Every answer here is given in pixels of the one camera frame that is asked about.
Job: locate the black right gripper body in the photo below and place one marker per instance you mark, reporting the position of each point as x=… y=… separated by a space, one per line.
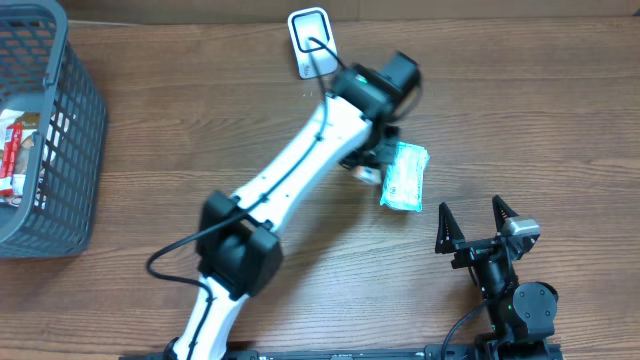
x=480 y=248

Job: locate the white barcode scanner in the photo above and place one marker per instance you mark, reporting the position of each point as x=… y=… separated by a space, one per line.
x=313 y=42

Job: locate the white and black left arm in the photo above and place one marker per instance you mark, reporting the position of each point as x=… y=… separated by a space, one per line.
x=238 y=240

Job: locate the brown snack packets in basket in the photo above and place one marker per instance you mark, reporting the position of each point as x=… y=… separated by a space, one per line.
x=30 y=124

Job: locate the orange Kleenex tissue pack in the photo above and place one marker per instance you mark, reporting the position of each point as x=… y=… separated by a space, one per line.
x=368 y=175

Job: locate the red snack packet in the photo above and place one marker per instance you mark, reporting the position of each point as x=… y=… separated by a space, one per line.
x=13 y=136

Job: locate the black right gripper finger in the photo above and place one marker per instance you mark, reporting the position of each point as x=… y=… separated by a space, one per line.
x=449 y=234
x=502 y=212

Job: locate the mint green wipes pack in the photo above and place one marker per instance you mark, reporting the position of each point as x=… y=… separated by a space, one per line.
x=402 y=189

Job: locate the grey plastic mesh basket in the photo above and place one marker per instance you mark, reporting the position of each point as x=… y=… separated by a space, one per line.
x=42 y=75

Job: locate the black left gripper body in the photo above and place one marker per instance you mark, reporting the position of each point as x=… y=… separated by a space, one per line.
x=385 y=148

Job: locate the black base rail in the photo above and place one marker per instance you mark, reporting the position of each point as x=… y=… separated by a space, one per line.
x=429 y=352

